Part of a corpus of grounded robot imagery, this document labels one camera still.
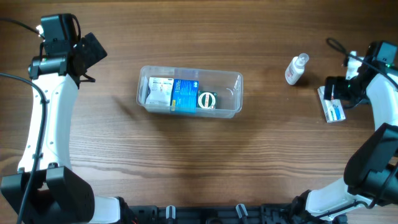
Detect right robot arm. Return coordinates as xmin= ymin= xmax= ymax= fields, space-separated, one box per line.
xmin=289 ymin=68 xmax=397 ymax=223

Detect white Panadol box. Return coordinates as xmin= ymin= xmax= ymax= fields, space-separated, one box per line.
xmin=317 ymin=86 xmax=346 ymax=123

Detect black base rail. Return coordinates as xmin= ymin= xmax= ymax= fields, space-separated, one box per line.
xmin=121 ymin=203 xmax=347 ymax=224

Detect green round-label packet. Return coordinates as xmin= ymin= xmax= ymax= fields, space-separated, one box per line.
xmin=197 ymin=91 xmax=218 ymax=110

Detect clear plastic container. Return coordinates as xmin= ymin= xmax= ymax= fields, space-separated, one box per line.
xmin=136 ymin=65 xmax=243 ymax=118

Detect white dropper bottle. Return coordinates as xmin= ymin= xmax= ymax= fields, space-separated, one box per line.
xmin=285 ymin=53 xmax=309 ymax=85

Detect white medicine box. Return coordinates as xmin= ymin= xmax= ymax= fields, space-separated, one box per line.
xmin=146 ymin=77 xmax=174 ymax=106

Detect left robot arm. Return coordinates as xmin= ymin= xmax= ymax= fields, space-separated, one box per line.
xmin=1 ymin=33 xmax=133 ymax=223

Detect blue medicine box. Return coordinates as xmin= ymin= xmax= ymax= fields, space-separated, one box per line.
xmin=170 ymin=79 xmax=199 ymax=113

